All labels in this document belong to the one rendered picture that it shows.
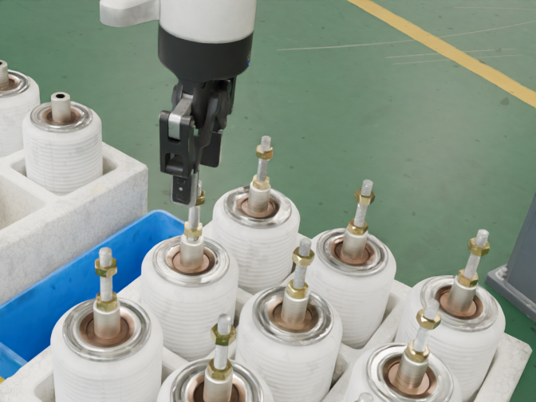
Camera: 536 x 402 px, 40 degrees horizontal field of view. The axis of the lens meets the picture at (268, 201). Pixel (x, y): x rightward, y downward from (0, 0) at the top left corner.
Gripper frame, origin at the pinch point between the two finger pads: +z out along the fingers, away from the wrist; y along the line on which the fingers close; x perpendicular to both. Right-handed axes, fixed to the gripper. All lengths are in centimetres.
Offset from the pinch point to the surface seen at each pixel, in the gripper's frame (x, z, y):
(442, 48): -23, 36, 129
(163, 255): 2.7, 10.3, -0.6
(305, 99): 3, 36, 86
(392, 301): -20.4, 18.7, 10.8
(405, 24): -13, 36, 140
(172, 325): 0.0, 14.9, -4.8
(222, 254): -2.6, 10.4, 1.8
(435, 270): -28, 36, 40
